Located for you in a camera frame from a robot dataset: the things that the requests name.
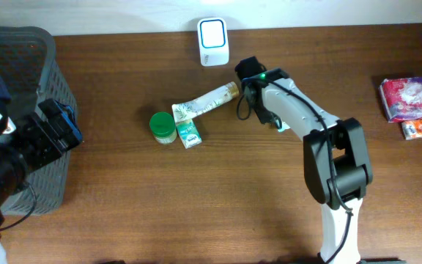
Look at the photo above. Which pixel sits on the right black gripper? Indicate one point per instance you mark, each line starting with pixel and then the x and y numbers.
pixel 262 115

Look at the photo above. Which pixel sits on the white bamboo print tube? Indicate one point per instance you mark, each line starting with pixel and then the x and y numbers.
pixel 205 103

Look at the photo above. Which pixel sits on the teal wet wipes pouch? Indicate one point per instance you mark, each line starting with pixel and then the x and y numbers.
pixel 283 127

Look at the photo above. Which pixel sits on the teal pocket tissue pack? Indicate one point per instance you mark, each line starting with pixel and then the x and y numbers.
pixel 188 133

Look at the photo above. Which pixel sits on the green lid glass jar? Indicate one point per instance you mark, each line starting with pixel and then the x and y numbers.
pixel 163 128

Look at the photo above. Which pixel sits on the red purple tissue pack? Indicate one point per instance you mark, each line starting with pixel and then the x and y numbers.
pixel 402 98

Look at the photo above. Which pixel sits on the orange pocket tissue pack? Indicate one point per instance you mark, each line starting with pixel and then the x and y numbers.
pixel 412 129

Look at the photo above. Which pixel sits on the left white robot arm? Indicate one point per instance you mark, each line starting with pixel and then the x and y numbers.
pixel 30 143

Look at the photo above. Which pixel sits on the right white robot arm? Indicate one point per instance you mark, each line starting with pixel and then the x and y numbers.
pixel 336 164

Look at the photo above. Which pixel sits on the white barcode scanner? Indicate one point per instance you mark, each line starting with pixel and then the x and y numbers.
pixel 213 42

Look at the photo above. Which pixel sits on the grey plastic mesh basket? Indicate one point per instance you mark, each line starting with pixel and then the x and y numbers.
pixel 29 69

